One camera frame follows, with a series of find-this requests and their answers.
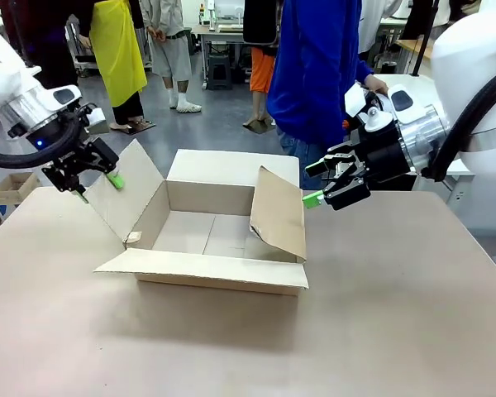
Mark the person in grey shorts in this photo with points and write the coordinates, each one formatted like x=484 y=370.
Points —
x=171 y=45

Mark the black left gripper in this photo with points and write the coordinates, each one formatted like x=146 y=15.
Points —
x=87 y=159

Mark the person in black clothes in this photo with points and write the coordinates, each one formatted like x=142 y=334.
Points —
x=45 y=37

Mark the grey metal work table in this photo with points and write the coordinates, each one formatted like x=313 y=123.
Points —
x=221 y=33

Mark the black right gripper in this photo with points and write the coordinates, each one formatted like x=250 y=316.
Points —
x=382 y=153

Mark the black vertical pole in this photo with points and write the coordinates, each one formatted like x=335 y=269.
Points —
x=425 y=37

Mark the small open cardboard box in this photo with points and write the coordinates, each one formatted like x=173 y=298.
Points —
x=16 y=188

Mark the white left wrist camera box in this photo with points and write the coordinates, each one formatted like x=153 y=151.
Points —
x=95 y=120

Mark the person in orange shorts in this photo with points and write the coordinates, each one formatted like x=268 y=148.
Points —
x=261 y=66

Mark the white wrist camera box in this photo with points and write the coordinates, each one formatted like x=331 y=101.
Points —
x=95 y=120
x=378 y=120

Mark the person in yellow apron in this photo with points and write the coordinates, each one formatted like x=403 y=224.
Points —
x=115 y=54

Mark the person's left hand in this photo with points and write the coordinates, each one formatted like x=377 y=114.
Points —
x=377 y=84

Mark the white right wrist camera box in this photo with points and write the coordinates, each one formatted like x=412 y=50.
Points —
x=378 y=120

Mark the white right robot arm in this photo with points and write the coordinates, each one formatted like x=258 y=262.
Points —
x=471 y=54

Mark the person in blue jacket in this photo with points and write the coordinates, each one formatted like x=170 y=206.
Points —
x=314 y=62

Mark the wooden top side table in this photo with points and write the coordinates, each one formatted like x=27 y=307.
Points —
x=415 y=49

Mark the black plastic stool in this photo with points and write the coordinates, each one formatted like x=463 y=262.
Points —
x=220 y=72

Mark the open brown cardboard box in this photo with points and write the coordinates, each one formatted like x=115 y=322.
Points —
x=215 y=231

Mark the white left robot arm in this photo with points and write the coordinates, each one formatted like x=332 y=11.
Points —
x=8 y=78

